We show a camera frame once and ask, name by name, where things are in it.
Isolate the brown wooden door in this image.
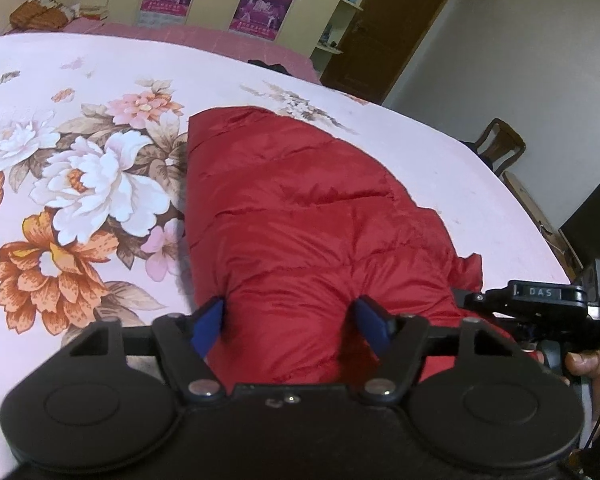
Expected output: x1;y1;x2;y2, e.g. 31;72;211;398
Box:
319;0;457;107

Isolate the black cloth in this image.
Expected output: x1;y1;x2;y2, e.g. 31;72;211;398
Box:
248;59;294;77

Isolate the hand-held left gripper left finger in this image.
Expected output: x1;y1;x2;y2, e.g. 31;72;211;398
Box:
69;297;227;403

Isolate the white floral bed sheet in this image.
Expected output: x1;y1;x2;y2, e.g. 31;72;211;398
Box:
0;32;577;480

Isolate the cream open shelf unit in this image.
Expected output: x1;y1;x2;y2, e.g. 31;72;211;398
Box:
309;0;387;77

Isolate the person's right hand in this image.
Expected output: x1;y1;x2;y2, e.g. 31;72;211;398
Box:
537;348;600;411

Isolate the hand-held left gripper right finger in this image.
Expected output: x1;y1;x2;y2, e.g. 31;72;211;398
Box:
354;295;514;405

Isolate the pink bed sheet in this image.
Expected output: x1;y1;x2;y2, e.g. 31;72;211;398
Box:
2;16;324;84

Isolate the wooden chair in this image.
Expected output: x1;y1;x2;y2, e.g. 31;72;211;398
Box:
459;118;528;180

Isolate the dark screen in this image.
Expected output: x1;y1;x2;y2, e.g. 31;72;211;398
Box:
559;159;600;282

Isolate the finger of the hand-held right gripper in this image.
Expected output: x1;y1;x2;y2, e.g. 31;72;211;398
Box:
462;286;515;317

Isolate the red puffer jacket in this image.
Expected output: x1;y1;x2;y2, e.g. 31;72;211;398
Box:
185;105;542;387

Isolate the wooden board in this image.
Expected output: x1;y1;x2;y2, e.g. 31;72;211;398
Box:
502;170;584;282

